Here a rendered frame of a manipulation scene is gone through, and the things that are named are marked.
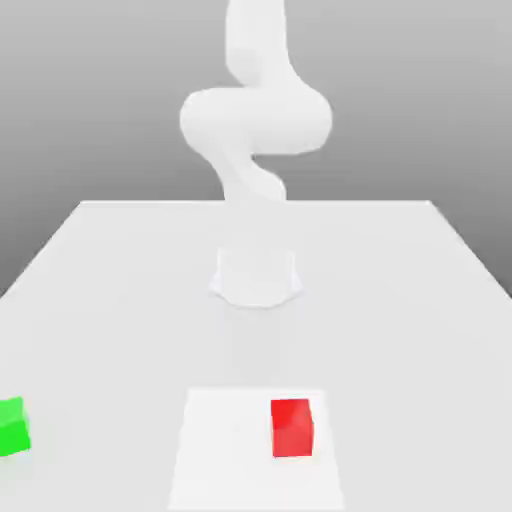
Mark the small red cube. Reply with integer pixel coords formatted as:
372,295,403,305
269,397,315,459

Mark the small green cube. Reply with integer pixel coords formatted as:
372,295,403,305
0,395,32,458

